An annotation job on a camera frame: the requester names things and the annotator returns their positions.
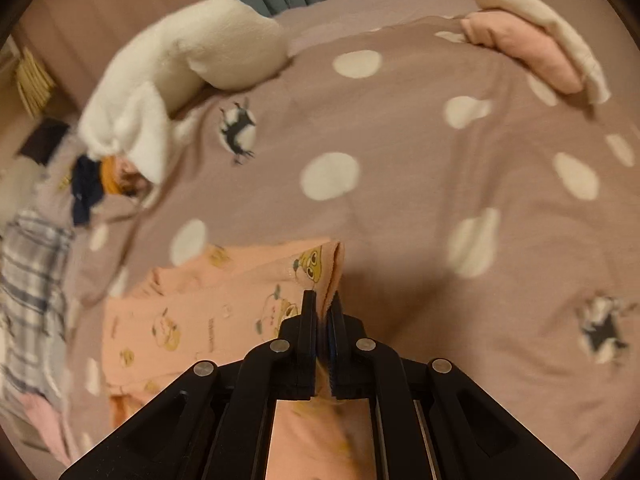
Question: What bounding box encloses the white plush toy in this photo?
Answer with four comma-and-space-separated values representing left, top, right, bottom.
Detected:
79, 0, 292, 185

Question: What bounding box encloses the orange cloth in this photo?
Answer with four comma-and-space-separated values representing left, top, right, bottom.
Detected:
100, 156, 126, 196

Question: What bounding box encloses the navy cloth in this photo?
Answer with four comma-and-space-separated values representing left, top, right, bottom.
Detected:
70, 155, 108, 226

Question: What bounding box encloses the mauve polka dot blanket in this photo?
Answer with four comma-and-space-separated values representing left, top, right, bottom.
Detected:
62, 0, 640, 463

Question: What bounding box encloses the pink folded cloth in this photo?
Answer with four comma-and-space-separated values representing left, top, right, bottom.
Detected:
460, 10, 583, 95

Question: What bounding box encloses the pink cartoon print shirt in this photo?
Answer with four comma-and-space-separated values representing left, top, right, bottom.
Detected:
102, 240, 381, 480

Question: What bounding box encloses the light pink crumpled cloth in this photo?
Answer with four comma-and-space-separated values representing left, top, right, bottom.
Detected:
17, 392, 76, 463

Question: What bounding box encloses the yellow fringed cloth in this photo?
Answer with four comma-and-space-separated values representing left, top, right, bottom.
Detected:
15, 47, 56, 116

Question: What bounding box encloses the dark brown pillow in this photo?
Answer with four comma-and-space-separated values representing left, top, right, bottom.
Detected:
20, 117, 71, 166

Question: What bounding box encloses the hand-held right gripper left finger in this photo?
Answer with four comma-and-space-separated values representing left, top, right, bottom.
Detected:
59, 290, 319, 480

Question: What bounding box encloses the cream folded cloth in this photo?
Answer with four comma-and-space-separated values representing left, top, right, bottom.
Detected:
460, 0, 612, 106

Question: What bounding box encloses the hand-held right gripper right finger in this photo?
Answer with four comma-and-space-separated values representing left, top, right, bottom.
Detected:
327, 292, 581, 480

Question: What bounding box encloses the plaid cloth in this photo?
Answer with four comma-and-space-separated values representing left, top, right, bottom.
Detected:
0, 210, 76, 401

